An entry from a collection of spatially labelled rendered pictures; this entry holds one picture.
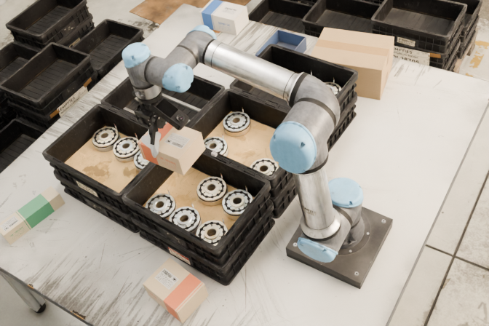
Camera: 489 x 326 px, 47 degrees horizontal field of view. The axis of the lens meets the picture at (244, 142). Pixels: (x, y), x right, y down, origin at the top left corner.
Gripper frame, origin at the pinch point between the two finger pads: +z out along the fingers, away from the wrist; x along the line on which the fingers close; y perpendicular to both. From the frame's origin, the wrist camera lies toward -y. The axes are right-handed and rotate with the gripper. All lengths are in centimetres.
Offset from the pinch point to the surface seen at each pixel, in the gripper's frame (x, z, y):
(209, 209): 1.7, 26.8, -10.2
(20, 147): -16, 82, 138
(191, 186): -3.6, 26.7, 1.4
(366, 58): -87, 24, -27
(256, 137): -33.5, 26.8, -7.3
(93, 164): 3.9, 26.4, 40.9
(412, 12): -174, 61, -17
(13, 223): 35, 33, 55
